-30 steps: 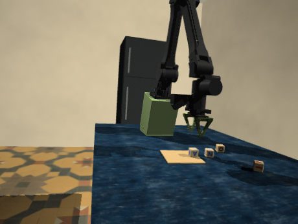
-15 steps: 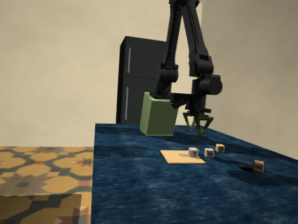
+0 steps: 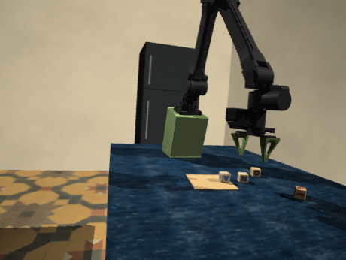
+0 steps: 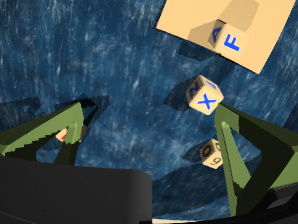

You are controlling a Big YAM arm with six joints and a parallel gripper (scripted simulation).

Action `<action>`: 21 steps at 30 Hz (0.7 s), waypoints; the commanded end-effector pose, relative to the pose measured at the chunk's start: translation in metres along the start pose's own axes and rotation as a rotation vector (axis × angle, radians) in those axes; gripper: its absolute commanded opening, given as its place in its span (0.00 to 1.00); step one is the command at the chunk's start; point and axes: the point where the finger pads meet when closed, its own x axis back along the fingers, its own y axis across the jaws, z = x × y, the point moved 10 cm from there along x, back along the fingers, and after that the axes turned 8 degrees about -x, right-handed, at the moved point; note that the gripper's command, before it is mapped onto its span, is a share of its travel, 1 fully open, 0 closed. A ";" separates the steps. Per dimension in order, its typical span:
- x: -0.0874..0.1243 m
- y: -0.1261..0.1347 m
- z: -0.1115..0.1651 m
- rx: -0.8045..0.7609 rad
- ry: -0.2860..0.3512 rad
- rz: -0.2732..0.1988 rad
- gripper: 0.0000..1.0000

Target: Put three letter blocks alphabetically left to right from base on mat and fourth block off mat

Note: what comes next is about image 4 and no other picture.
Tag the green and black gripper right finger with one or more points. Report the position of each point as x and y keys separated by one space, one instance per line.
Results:
x=278 y=166

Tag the beige mat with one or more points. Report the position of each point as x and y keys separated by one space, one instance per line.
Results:
x=263 y=20

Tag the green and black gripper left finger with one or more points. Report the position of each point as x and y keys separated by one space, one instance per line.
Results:
x=23 y=141

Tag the beige letter block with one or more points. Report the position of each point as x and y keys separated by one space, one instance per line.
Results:
x=210 y=154
x=228 y=39
x=203 y=95
x=62 y=134

